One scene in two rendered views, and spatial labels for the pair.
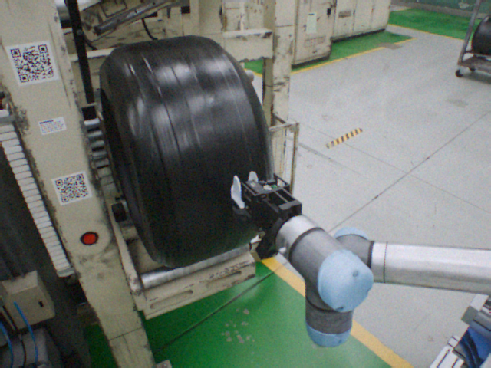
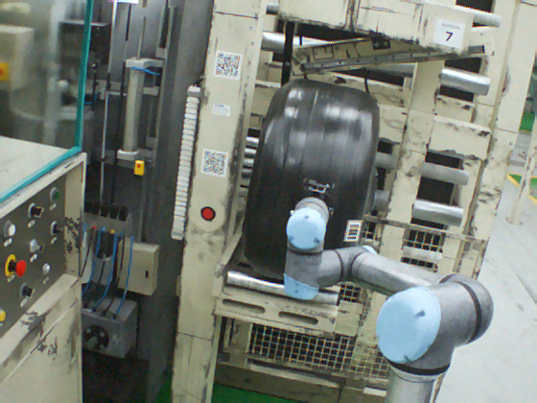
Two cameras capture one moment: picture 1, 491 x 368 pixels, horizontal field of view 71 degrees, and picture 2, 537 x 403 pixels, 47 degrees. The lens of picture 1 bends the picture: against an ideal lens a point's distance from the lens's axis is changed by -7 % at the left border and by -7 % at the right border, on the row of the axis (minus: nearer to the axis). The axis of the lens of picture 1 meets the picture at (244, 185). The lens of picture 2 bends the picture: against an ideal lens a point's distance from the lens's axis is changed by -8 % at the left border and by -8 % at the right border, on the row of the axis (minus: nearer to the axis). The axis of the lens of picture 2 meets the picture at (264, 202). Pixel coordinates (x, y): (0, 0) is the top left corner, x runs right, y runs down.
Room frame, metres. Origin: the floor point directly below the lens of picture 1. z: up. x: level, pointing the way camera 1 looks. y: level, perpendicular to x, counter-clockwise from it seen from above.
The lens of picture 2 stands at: (-0.74, -0.76, 1.82)
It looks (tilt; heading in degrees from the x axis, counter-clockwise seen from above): 21 degrees down; 34
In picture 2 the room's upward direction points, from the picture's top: 9 degrees clockwise
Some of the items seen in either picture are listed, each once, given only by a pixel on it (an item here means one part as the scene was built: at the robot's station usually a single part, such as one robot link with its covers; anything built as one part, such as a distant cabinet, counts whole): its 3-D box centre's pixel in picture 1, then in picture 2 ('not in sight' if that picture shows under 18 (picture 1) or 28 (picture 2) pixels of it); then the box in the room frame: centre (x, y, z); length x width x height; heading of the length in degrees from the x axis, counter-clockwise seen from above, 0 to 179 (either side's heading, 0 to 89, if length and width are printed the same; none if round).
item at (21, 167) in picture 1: (37, 200); (188, 163); (0.65, 0.49, 1.19); 0.05 x 0.04 x 0.48; 28
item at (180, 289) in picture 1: (196, 277); (277, 306); (0.73, 0.14, 0.83); 0.36 x 0.09 x 0.06; 118
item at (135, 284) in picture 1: (123, 251); (232, 255); (0.77, 0.37, 0.90); 0.40 x 0.03 x 0.10; 28
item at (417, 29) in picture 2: not in sight; (376, 12); (1.17, 0.24, 1.71); 0.61 x 0.25 x 0.15; 118
